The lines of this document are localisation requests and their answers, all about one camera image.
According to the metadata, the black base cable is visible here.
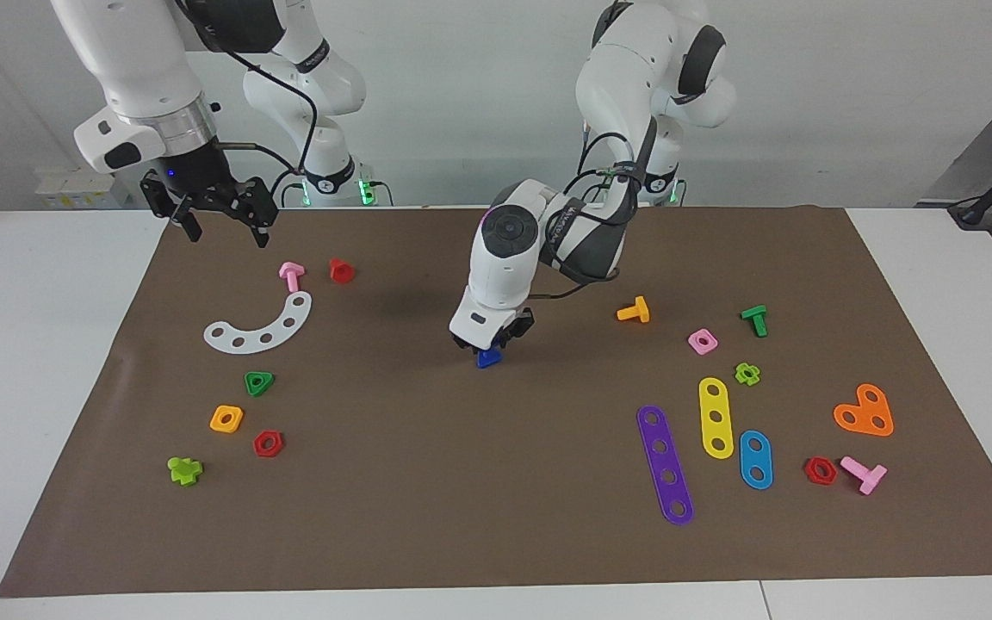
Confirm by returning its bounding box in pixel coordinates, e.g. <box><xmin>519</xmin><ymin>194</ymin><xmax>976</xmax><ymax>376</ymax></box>
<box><xmin>272</xmin><ymin>168</ymin><xmax>309</xmax><ymax>209</ymax></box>

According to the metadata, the blue two-hole strip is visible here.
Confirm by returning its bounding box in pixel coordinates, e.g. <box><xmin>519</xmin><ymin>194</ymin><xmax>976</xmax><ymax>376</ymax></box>
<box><xmin>738</xmin><ymin>430</ymin><xmax>774</xmax><ymax>491</ymax></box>

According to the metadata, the brown table mat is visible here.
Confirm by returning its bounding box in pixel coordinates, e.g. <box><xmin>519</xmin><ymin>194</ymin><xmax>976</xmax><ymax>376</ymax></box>
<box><xmin>0</xmin><ymin>205</ymin><xmax>992</xmax><ymax>599</ymax></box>

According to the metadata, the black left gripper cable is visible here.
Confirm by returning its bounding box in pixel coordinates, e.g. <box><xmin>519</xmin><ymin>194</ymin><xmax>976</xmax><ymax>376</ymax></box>
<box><xmin>529</xmin><ymin>121</ymin><xmax>662</xmax><ymax>302</ymax></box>

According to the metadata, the yellow three-hole strip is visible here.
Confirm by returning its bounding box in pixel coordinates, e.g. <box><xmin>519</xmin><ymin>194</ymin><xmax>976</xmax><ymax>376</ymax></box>
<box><xmin>698</xmin><ymin>376</ymin><xmax>735</xmax><ymax>461</ymax></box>

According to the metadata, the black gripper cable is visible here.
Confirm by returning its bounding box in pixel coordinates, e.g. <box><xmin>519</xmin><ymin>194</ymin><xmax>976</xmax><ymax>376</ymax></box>
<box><xmin>529</xmin><ymin>121</ymin><xmax>662</xmax><ymax>302</ymax></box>
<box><xmin>219</xmin><ymin>47</ymin><xmax>320</xmax><ymax>201</ymax></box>

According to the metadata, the white curved five-hole strip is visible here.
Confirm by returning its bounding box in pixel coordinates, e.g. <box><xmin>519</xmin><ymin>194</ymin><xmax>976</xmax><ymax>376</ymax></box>
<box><xmin>203</xmin><ymin>291</ymin><xmax>313</xmax><ymax>355</ymax></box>

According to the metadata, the orange heart-shaped plate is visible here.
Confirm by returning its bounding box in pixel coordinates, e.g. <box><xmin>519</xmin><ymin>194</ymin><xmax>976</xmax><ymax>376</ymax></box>
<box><xmin>833</xmin><ymin>383</ymin><xmax>895</xmax><ymax>437</ymax></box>

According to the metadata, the purple four-hole strip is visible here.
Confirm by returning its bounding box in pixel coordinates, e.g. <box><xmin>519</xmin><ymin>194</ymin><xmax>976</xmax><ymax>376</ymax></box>
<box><xmin>636</xmin><ymin>405</ymin><xmax>695</xmax><ymax>526</ymax></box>

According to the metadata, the white cardboard box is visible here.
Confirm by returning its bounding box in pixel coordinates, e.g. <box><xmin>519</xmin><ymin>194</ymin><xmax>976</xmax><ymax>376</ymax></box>
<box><xmin>34</xmin><ymin>166</ymin><xmax>132</xmax><ymax>210</ymax></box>

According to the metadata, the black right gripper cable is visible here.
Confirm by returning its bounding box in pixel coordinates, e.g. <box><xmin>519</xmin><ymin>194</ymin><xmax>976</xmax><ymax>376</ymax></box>
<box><xmin>219</xmin><ymin>47</ymin><xmax>320</xmax><ymax>201</ymax></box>

